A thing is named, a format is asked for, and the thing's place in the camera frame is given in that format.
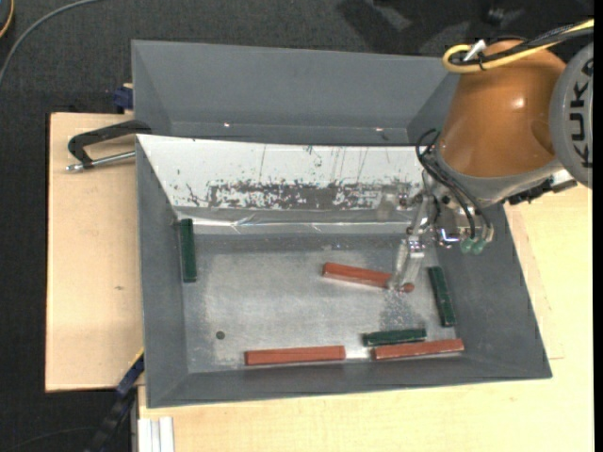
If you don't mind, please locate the dark green flat block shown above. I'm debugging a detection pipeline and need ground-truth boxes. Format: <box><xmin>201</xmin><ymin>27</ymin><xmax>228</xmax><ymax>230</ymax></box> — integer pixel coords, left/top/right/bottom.
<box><xmin>179</xmin><ymin>218</ymin><xmax>198</xmax><ymax>284</ymax></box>
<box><xmin>426</xmin><ymin>266</ymin><xmax>458</xmax><ymax>329</ymax></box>
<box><xmin>361</xmin><ymin>328</ymin><xmax>429</xmax><ymax>347</ymax></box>

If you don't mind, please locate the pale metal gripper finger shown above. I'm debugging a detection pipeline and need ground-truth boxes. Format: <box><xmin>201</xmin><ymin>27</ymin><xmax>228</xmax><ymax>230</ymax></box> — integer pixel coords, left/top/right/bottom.
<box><xmin>405</xmin><ymin>241</ymin><xmax>426</xmax><ymax>287</ymax></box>
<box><xmin>391</xmin><ymin>238</ymin><xmax>412</xmax><ymax>290</ymax></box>

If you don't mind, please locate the red-brown block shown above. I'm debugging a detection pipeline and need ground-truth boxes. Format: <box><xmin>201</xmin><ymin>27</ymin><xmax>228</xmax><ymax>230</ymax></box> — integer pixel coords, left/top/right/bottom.
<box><xmin>369</xmin><ymin>338</ymin><xmax>466</xmax><ymax>362</ymax></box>
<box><xmin>321</xmin><ymin>261</ymin><xmax>416</xmax><ymax>295</ymax></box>
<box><xmin>243</xmin><ymin>345</ymin><xmax>348</xmax><ymax>367</ymax></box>

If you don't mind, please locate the grey metal bin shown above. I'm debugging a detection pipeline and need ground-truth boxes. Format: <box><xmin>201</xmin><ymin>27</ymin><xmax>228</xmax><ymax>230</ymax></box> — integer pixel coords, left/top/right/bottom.
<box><xmin>130</xmin><ymin>39</ymin><xmax>553</xmax><ymax>409</ymax></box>

